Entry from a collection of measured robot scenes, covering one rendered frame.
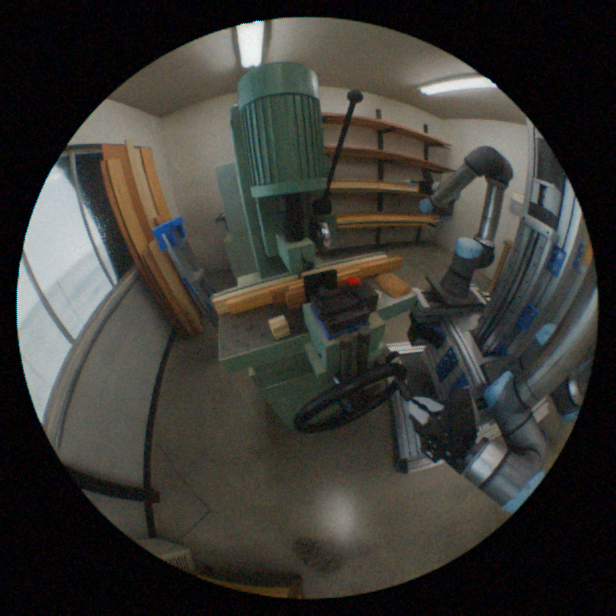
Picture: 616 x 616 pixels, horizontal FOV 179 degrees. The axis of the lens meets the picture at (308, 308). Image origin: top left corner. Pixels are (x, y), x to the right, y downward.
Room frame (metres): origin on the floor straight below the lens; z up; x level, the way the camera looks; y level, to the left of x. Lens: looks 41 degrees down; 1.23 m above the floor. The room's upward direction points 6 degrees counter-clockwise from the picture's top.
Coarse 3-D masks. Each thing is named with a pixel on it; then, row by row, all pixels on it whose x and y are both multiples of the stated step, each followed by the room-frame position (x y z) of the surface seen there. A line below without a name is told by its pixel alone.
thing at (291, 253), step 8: (280, 240) 0.48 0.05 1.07; (304, 240) 0.45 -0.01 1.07; (280, 248) 0.49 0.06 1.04; (288, 248) 0.41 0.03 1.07; (296, 248) 0.41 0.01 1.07; (304, 248) 0.42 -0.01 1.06; (312, 248) 0.42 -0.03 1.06; (288, 256) 0.41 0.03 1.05; (296, 256) 0.41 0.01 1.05; (304, 256) 0.42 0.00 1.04; (312, 256) 0.42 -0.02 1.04; (288, 264) 0.42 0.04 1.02; (296, 264) 0.41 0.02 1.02; (304, 264) 0.42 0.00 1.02; (296, 272) 0.41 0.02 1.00
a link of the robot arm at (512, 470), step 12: (504, 456) -0.09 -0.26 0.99; (516, 456) -0.10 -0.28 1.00; (528, 456) -0.12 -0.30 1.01; (504, 468) -0.11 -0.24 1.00; (516, 468) -0.12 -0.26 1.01; (528, 468) -0.13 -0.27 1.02; (492, 480) -0.11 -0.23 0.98; (504, 480) -0.12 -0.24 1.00; (516, 480) -0.13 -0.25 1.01; (528, 480) -0.15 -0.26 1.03; (540, 480) -0.16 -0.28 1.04; (492, 492) -0.14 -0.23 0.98; (504, 492) -0.14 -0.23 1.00; (516, 492) -0.15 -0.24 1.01; (528, 492) -0.16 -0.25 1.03; (504, 504) -0.17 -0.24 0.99; (516, 504) -0.17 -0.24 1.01
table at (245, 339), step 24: (240, 312) 0.40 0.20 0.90; (264, 312) 0.39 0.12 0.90; (288, 312) 0.38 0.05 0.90; (384, 312) 0.36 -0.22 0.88; (240, 336) 0.30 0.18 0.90; (264, 336) 0.30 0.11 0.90; (288, 336) 0.29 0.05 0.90; (240, 360) 0.25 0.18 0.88; (264, 360) 0.26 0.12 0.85; (312, 360) 0.24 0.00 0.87
